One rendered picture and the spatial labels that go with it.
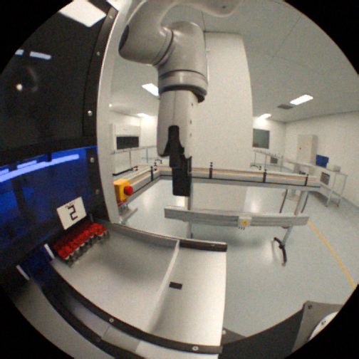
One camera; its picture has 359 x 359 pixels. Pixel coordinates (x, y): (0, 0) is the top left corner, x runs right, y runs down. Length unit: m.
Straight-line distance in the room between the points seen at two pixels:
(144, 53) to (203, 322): 0.45
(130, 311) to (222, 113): 1.75
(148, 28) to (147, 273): 0.46
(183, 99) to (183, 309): 0.37
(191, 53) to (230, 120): 1.50
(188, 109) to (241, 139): 1.53
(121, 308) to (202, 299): 0.17
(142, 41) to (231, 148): 1.57
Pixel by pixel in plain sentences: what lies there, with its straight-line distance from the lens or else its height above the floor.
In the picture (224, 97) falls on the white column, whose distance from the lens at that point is 1.76.
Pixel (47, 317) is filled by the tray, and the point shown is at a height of 0.88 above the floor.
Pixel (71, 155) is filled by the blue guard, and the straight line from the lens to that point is 0.38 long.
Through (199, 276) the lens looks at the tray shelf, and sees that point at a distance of 0.35.
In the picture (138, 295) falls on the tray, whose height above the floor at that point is 0.88.
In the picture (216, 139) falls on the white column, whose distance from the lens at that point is 1.65.
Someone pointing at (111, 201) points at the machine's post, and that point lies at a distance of 0.50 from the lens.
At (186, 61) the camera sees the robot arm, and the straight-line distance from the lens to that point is 0.22.
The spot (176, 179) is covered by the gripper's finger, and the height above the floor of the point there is 1.12.
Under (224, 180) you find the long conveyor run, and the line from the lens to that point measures 1.09.
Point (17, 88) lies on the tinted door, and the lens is 0.38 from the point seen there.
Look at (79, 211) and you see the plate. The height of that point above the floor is 1.01.
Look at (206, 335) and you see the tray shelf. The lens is 0.30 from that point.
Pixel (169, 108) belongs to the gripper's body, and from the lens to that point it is 0.18.
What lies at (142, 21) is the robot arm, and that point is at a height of 1.35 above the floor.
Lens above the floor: 1.18
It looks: 17 degrees down
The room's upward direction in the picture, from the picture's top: straight up
